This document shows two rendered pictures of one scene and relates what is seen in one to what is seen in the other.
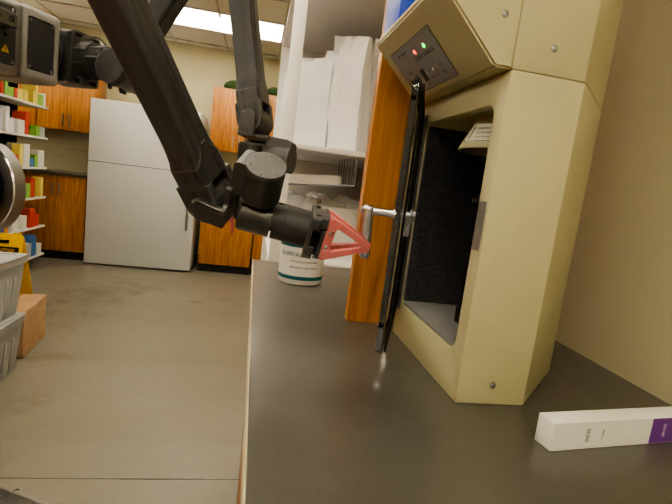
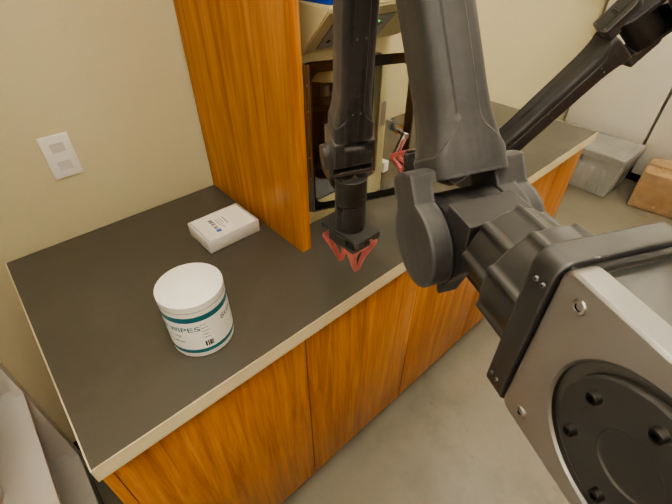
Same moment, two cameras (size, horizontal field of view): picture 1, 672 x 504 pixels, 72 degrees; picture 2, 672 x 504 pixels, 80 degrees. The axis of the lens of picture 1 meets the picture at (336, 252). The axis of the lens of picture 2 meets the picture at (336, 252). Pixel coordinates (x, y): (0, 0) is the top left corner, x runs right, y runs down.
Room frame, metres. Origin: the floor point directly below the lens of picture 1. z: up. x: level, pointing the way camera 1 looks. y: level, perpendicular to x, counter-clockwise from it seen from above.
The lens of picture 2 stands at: (1.38, 0.73, 1.64)
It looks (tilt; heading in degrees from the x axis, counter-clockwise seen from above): 40 degrees down; 239
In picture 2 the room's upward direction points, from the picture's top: straight up
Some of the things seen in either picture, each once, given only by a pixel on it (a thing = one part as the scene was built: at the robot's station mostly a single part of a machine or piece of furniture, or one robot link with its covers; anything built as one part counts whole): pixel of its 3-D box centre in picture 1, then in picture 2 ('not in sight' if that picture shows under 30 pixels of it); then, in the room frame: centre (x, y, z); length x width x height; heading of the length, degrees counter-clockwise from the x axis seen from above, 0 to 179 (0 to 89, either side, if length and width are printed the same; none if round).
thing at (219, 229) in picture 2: not in sight; (224, 226); (1.17, -0.23, 0.96); 0.16 x 0.12 x 0.04; 11
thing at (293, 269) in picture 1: (302, 255); (196, 309); (1.33, 0.10, 1.02); 0.13 x 0.13 x 0.15
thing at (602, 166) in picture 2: not in sight; (586, 159); (-1.85, -0.74, 0.17); 0.60 x 0.42 x 0.33; 99
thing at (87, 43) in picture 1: (94, 61); (541, 282); (1.17, 0.63, 1.45); 0.09 x 0.08 x 0.12; 165
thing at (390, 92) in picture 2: (402, 217); (360, 138); (0.80, -0.11, 1.19); 0.30 x 0.01 x 0.40; 169
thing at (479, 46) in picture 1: (432, 52); (365, 21); (0.79, -0.11, 1.46); 0.32 x 0.11 x 0.10; 11
